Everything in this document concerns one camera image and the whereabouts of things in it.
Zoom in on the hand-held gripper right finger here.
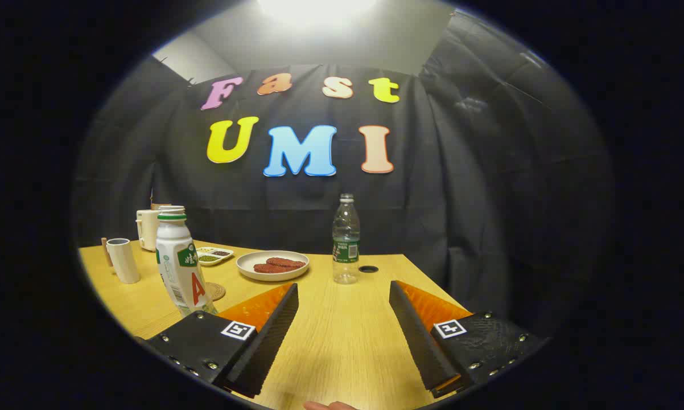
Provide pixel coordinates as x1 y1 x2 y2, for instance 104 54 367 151
389 280 550 398

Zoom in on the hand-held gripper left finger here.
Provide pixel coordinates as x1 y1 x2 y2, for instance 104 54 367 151
143 283 299 398

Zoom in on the white juice bottle green ring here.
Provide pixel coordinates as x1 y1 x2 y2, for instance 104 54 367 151
155 212 217 317

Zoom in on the white cup with wooden handle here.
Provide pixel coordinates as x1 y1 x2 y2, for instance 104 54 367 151
101 237 141 284

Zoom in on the clear plastic water bottle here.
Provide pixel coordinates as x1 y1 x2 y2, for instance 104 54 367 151
332 194 361 284

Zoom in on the white round plate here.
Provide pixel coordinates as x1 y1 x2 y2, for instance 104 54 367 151
236 251 310 282

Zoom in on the wooden table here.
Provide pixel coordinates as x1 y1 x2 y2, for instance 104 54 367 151
79 239 473 410

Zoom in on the white divided tray of beans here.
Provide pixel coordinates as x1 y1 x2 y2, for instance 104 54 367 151
196 247 234 267

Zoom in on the black backdrop cloth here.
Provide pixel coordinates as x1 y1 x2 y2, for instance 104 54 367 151
72 11 613 337

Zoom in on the cream toaster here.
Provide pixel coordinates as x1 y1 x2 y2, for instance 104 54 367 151
136 206 186 252

